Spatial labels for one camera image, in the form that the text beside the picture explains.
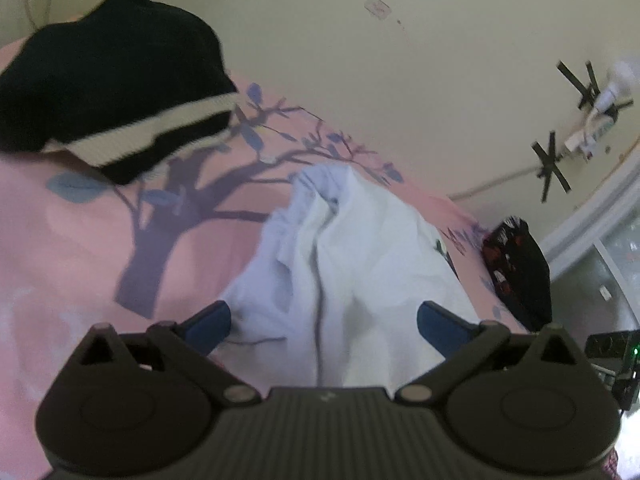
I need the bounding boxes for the white t-shirt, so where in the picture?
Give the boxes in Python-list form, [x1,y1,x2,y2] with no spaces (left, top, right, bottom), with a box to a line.
[214,165,477,392]

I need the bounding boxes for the pink tree-print bedsheet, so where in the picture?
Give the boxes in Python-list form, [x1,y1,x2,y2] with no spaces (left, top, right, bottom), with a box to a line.
[1,78,520,479]

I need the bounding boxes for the black striped garment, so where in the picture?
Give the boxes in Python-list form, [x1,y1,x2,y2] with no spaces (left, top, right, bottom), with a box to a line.
[1,0,239,185]

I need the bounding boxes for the white light bulb fixture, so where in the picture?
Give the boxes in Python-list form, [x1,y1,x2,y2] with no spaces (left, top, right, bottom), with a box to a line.
[556,58,639,159]

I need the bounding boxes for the white window frame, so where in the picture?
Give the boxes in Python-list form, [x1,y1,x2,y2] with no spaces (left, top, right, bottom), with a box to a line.
[542,145,639,335]

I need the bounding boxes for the grey wall cable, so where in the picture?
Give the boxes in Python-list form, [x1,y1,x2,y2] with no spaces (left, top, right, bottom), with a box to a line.
[447,167,544,201]

